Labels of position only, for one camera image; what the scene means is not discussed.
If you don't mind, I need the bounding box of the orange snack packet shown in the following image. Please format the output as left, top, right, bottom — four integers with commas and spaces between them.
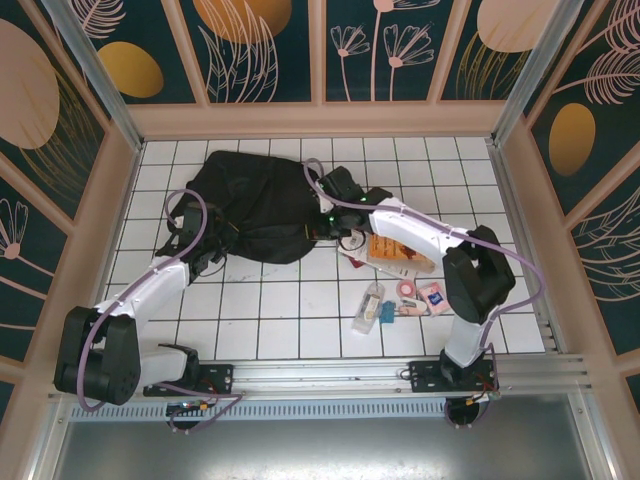
366, 232, 436, 280

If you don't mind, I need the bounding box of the pink tissue pack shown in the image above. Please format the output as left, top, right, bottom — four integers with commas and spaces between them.
417, 281, 452, 318

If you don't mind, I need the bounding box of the aluminium frame post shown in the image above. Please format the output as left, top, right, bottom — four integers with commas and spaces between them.
491, 0, 587, 147
42, 0, 146, 154

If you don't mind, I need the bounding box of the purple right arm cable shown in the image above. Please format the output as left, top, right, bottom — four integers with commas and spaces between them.
302, 157, 546, 432

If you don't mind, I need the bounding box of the black fabric backpack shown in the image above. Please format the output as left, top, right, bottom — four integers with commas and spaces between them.
154, 149, 332, 267

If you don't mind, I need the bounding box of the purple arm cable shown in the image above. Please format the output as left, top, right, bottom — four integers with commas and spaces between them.
302, 157, 546, 432
78, 191, 246, 432

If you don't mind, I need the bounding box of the slotted grey cable duct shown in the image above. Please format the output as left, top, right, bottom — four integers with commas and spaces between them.
69, 402, 454, 422

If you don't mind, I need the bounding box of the aluminium side rail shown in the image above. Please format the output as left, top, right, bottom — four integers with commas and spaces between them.
487, 139, 561, 354

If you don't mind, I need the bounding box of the blue sticky note pad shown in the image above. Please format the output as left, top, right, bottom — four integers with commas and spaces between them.
377, 299, 401, 325

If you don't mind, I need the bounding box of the small green circuit board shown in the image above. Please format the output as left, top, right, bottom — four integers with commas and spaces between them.
166, 400, 211, 417

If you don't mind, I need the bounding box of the clear plastic pencil case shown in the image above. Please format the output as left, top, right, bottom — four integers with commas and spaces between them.
350, 280, 386, 337

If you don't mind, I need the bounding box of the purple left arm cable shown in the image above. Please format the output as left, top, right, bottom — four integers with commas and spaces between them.
78, 191, 246, 432

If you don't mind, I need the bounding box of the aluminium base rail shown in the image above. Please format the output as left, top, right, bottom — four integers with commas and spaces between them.
47, 352, 594, 401

